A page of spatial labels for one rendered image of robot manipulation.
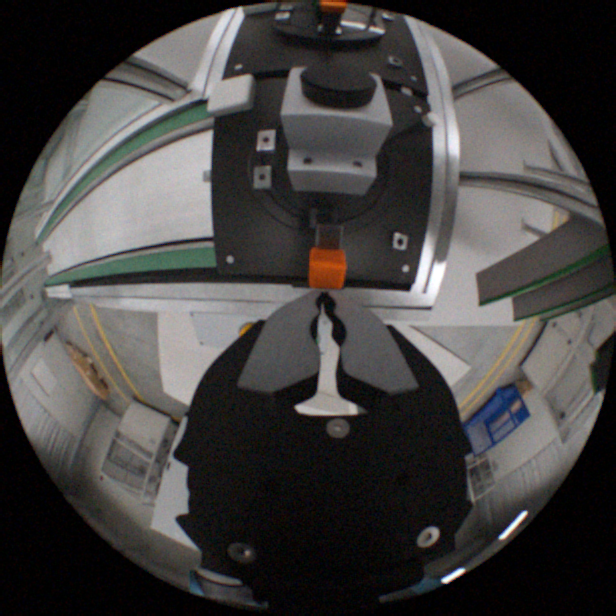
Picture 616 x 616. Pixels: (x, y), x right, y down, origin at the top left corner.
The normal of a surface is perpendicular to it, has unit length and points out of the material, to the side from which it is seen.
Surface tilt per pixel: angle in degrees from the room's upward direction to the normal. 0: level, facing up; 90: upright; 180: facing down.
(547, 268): 90
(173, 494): 90
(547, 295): 90
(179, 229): 0
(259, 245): 0
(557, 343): 90
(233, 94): 0
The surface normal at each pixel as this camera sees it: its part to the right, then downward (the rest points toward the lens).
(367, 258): -0.03, 0.52
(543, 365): -0.99, -0.15
